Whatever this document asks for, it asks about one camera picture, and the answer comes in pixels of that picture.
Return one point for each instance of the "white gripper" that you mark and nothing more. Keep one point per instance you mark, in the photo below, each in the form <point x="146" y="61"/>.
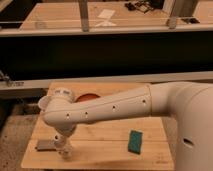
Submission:
<point x="59" y="142"/>

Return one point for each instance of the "small clear plastic bottle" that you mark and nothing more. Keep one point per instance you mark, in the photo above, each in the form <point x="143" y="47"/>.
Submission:
<point x="67" y="151"/>

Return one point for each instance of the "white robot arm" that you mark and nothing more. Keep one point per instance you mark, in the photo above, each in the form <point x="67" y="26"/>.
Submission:
<point x="190" y="103"/>

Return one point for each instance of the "grey rectangular block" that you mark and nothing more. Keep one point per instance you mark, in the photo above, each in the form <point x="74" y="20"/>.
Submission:
<point x="45" y="145"/>

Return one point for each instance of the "white plastic cup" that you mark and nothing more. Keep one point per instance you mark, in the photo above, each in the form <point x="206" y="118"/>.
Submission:
<point x="43" y="102"/>

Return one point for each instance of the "orange bowl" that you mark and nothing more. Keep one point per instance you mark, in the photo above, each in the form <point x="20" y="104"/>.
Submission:
<point x="88" y="96"/>

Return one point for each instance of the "wooden table board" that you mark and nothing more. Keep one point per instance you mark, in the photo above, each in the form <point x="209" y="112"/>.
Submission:
<point x="104" y="147"/>

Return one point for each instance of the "green sponge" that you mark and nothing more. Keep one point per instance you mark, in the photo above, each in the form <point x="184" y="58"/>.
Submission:
<point x="135" y="142"/>

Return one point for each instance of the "white paper sheets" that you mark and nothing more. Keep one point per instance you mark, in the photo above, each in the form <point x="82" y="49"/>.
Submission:
<point x="105" y="17"/>

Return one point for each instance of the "metal clamp on rail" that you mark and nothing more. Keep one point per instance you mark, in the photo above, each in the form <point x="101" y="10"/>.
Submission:
<point x="8" y="81"/>

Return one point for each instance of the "metal frame post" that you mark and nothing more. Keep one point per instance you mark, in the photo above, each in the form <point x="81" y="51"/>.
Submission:
<point x="83" y="7"/>

